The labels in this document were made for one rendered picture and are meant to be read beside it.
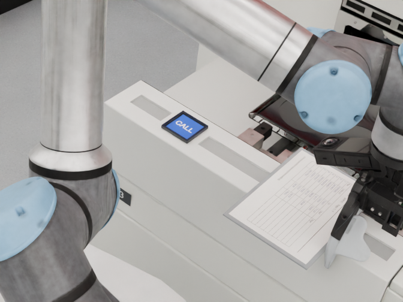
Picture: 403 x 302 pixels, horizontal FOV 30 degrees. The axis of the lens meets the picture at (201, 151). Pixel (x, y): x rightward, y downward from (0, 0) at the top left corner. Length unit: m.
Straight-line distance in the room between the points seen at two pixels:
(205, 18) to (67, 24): 0.25
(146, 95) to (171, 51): 1.81
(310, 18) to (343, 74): 0.98
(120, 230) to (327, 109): 0.75
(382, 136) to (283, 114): 0.46
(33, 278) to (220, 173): 0.37
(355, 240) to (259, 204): 0.16
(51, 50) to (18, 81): 1.93
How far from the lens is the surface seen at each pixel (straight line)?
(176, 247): 1.35
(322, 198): 1.16
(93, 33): 0.99
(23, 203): 0.93
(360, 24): 1.66
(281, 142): 1.42
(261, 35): 0.79
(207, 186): 1.20
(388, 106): 0.94
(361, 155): 1.03
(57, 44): 0.99
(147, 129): 1.24
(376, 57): 0.92
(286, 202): 1.14
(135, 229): 1.41
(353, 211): 1.04
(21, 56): 3.05
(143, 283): 1.19
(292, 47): 0.79
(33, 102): 2.82
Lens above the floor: 1.76
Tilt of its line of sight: 42 degrees down
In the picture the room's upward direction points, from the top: 8 degrees clockwise
